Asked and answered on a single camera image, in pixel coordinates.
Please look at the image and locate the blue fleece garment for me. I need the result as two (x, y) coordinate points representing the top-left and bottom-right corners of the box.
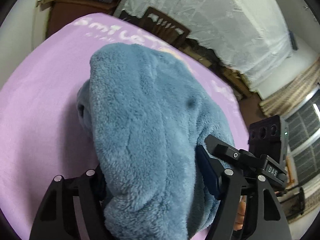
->
(77, 43), (234, 239)

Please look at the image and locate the person right hand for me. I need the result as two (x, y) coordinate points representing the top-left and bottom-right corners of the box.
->
(233, 196), (246, 231)

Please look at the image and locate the pink printed bed sheet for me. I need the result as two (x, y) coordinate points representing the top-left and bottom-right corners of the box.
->
(1, 14), (248, 239)

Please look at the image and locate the white lace cloth cover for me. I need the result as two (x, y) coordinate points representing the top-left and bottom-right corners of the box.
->
(115, 0), (293, 89)

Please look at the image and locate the dark wooden chair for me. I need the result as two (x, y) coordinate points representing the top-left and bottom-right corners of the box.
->
(138, 7), (190, 49)

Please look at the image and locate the brown wooden cabinet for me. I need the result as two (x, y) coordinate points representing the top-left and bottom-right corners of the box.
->
(46, 0), (117, 38)

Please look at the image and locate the black camera box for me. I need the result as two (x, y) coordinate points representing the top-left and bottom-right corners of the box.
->
(248, 115), (289, 166)

